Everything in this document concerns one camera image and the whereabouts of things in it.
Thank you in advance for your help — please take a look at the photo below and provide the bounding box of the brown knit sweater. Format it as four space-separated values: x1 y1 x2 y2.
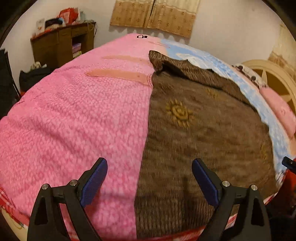
134 51 278 239

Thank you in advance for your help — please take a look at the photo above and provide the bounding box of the cream wooden headboard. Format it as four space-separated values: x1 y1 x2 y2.
243 60 295 113

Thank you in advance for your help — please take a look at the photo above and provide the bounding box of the patterned pillow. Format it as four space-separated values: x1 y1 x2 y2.
233 64 268 88

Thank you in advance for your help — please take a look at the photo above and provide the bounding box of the pink and blue bedspread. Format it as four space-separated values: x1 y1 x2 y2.
1 34 295 240

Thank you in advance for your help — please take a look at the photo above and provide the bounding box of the black folding chair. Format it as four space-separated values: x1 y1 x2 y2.
0 49 21 118

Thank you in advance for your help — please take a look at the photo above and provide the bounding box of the black bag on floor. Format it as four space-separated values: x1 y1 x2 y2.
19 67 52 92

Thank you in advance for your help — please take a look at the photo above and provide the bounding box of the brown wooden desk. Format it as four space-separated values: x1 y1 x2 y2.
31 21 96 69

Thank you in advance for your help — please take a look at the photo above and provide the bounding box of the beige patterned curtain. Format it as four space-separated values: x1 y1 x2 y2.
110 0 200 38

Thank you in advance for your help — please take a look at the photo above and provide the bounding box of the white card on desk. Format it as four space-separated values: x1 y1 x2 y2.
35 18 45 35

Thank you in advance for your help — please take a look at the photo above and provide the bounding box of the black item on desk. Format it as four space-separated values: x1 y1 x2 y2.
45 18 66 30

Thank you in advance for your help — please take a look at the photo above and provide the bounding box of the red package on desk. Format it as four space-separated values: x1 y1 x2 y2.
58 8 79 25

